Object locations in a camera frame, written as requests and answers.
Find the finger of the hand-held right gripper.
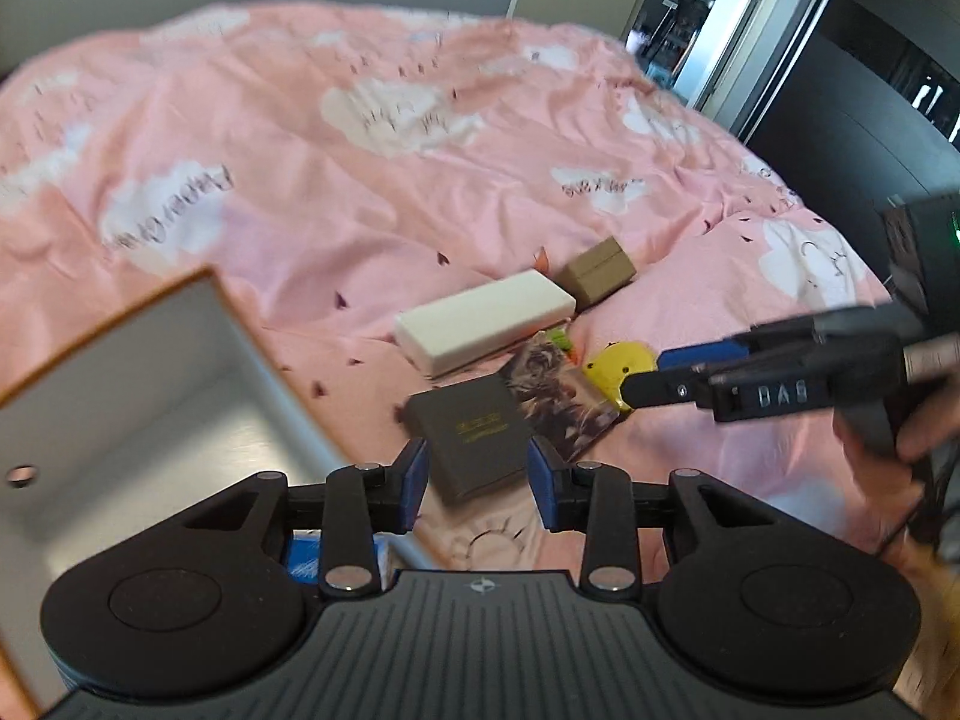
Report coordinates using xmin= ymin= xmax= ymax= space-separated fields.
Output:
xmin=658 ymin=315 xmax=822 ymax=372
xmin=621 ymin=360 xmax=751 ymax=412

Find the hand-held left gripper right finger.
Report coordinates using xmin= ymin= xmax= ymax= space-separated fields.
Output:
xmin=526 ymin=436 xmax=781 ymax=595

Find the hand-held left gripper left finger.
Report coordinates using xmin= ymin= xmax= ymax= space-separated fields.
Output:
xmin=184 ymin=439 xmax=432 ymax=599

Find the yellow round toy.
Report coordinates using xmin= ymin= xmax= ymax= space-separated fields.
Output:
xmin=583 ymin=340 xmax=659 ymax=412

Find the dark brown gift box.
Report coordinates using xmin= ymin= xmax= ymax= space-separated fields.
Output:
xmin=405 ymin=373 xmax=535 ymax=505

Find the gold gift box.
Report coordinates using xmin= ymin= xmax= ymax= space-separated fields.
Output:
xmin=555 ymin=236 xmax=637 ymax=308

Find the long white box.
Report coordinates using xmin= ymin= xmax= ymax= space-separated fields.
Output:
xmin=394 ymin=270 xmax=577 ymax=377

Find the orange cardboard box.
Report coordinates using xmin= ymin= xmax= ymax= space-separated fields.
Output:
xmin=0 ymin=266 xmax=451 ymax=720

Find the person's right hand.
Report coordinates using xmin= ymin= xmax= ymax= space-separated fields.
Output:
xmin=832 ymin=379 xmax=960 ymax=548

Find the printed picture card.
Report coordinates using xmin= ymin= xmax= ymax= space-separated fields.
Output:
xmin=501 ymin=331 xmax=625 ymax=462

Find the dark glossy cabinet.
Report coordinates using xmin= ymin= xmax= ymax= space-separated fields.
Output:
xmin=750 ymin=0 xmax=960 ymax=293

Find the pink printed blanket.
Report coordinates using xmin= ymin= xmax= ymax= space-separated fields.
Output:
xmin=0 ymin=4 xmax=893 ymax=593

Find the white sliding door frame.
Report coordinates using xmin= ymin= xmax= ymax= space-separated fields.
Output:
xmin=675 ymin=0 xmax=856 ymax=137

